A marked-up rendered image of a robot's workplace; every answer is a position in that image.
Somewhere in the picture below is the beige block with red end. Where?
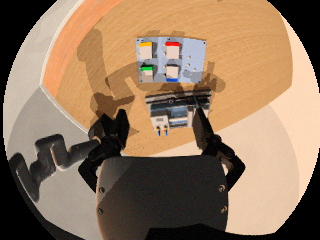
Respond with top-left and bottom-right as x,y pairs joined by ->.
166,42 -> 179,59

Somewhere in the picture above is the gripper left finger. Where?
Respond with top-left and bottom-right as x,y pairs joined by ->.
78,109 -> 130,193

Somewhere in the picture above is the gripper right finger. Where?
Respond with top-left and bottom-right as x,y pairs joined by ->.
192,108 -> 246,192

